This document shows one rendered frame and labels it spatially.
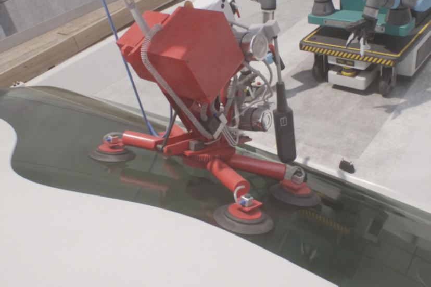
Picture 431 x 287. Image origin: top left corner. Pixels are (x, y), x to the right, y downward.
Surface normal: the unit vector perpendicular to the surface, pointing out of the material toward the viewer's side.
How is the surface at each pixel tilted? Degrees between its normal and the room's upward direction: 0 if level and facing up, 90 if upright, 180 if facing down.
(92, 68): 90
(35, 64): 90
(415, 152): 3
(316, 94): 0
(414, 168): 8
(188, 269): 21
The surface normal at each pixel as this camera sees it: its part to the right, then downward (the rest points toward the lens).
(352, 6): -0.63, 0.51
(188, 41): -0.36, -0.60
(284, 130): 0.27, 0.51
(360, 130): -0.15, -0.82
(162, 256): 0.10, -0.94
